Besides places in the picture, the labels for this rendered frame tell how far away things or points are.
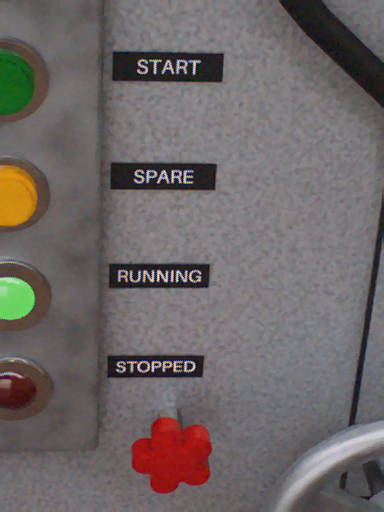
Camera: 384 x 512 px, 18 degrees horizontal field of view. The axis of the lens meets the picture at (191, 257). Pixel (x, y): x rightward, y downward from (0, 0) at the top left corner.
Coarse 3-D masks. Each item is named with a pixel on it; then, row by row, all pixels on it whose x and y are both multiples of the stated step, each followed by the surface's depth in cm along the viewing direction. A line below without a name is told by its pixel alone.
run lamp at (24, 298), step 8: (0, 280) 52; (8, 280) 52; (16, 280) 52; (0, 288) 52; (8, 288) 52; (16, 288) 52; (24, 288) 52; (0, 296) 52; (8, 296) 52; (16, 296) 52; (24, 296) 52; (32, 296) 53; (0, 304) 52; (8, 304) 52; (16, 304) 53; (24, 304) 53; (32, 304) 53; (0, 312) 53; (8, 312) 53; (16, 312) 53; (24, 312) 53
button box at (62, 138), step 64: (64, 0) 46; (64, 64) 48; (0, 128) 49; (64, 128) 49; (64, 192) 51; (0, 256) 52; (64, 256) 52; (64, 320) 54; (64, 384) 56; (0, 448) 57; (64, 448) 58
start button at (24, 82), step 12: (0, 60) 47; (12, 60) 47; (24, 60) 47; (0, 72) 47; (12, 72) 47; (24, 72) 47; (0, 84) 47; (12, 84) 47; (24, 84) 47; (0, 96) 47; (12, 96) 47; (24, 96) 47; (0, 108) 48; (12, 108) 48
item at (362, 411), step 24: (288, 0) 47; (312, 0) 47; (312, 24) 48; (336, 24) 48; (336, 48) 48; (360, 48) 48; (360, 72) 49; (360, 360) 61; (360, 384) 61; (360, 408) 61; (360, 480) 64
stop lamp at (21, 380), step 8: (0, 376) 55; (8, 376) 55; (16, 376) 55; (24, 376) 55; (0, 384) 55; (8, 384) 55; (16, 384) 55; (24, 384) 55; (32, 384) 55; (0, 392) 55; (8, 392) 55; (16, 392) 55; (24, 392) 55; (32, 392) 55; (0, 400) 55; (8, 400) 55; (16, 400) 55; (24, 400) 55; (32, 400) 56; (8, 408) 56; (16, 408) 56; (24, 408) 56
